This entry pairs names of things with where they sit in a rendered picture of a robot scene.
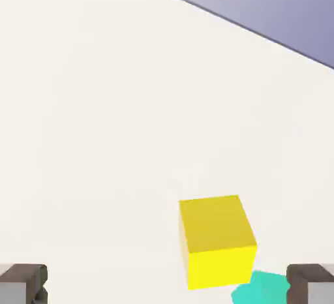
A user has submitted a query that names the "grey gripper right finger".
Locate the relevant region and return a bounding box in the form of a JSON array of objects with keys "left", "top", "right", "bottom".
[{"left": 286, "top": 263, "right": 334, "bottom": 304}]

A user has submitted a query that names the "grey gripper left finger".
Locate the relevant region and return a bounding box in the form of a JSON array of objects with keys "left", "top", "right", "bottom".
[{"left": 0, "top": 264, "right": 49, "bottom": 304}]

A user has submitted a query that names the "small turquoise cube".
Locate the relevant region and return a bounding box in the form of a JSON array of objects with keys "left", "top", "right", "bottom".
[{"left": 230, "top": 269, "right": 291, "bottom": 304}]

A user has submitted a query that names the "small yellow cube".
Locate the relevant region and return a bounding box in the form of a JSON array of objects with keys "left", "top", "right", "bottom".
[{"left": 178, "top": 194, "right": 258, "bottom": 291}]

